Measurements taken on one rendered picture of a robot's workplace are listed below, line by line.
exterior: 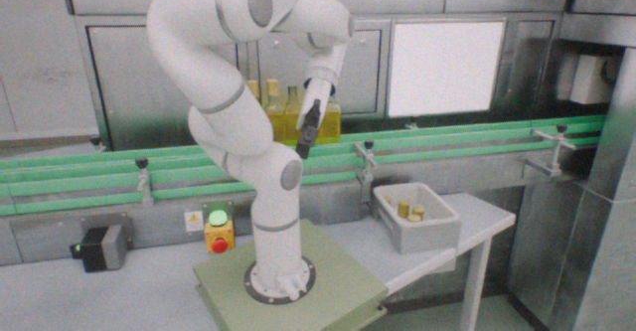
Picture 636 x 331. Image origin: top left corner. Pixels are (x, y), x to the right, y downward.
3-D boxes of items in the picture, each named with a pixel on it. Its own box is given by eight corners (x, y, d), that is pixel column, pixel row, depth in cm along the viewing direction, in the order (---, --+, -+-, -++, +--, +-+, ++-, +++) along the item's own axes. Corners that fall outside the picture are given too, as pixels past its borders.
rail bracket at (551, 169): (529, 175, 139) (543, 114, 131) (567, 196, 124) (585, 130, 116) (518, 176, 138) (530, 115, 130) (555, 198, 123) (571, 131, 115)
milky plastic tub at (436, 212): (419, 205, 124) (422, 181, 121) (459, 246, 104) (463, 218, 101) (369, 211, 121) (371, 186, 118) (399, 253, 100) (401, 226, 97)
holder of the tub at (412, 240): (411, 199, 129) (413, 178, 126) (457, 247, 104) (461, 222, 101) (364, 204, 126) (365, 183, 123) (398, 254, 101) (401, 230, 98)
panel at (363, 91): (486, 110, 148) (502, 17, 136) (491, 112, 145) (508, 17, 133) (251, 126, 129) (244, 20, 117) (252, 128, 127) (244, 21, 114)
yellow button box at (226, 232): (234, 237, 108) (232, 214, 106) (235, 252, 101) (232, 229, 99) (208, 241, 107) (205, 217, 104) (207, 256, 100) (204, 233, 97)
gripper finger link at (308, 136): (305, 114, 80) (298, 144, 78) (307, 108, 77) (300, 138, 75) (320, 119, 80) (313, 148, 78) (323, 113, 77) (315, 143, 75)
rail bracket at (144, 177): (158, 202, 102) (150, 155, 97) (154, 216, 95) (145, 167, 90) (142, 204, 101) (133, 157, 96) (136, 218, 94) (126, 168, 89)
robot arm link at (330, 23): (250, 28, 71) (306, 55, 90) (312, 21, 65) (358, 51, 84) (252, -19, 71) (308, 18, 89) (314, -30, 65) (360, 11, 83)
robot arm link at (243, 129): (217, 121, 54) (156, 100, 63) (283, 208, 71) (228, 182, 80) (257, 77, 58) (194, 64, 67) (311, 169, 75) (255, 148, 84)
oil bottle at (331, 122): (335, 160, 127) (336, 97, 120) (340, 166, 122) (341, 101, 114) (319, 161, 126) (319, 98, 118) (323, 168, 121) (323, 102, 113)
